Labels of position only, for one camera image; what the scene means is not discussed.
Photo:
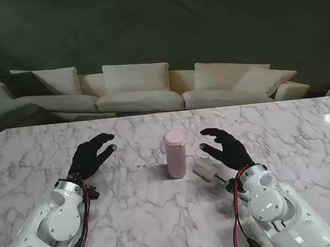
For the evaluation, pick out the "dark grey sofa cushion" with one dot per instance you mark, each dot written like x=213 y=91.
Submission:
x=24 y=84

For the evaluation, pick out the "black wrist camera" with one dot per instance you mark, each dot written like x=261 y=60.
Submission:
x=94 y=193
x=232 y=185

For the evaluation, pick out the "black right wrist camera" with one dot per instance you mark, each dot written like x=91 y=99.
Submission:
x=232 y=185

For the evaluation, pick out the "small cream throw pillow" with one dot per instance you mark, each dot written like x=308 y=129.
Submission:
x=266 y=80

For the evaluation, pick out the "cream fabric sofa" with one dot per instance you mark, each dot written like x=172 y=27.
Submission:
x=139 y=101

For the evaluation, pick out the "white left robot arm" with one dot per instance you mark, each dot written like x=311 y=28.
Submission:
x=32 y=235

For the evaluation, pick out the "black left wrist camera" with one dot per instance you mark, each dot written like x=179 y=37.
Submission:
x=94 y=193

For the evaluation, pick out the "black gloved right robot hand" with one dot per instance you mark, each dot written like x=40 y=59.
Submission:
x=232 y=152

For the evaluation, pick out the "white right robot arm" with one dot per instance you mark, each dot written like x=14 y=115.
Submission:
x=292 y=204

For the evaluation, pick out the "cream sofa back cushion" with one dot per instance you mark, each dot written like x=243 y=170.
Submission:
x=58 y=81
x=216 y=74
x=135 y=78

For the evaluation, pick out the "pink thermos body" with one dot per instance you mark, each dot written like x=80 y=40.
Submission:
x=177 y=161

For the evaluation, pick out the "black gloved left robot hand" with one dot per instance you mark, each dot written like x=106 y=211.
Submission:
x=85 y=160

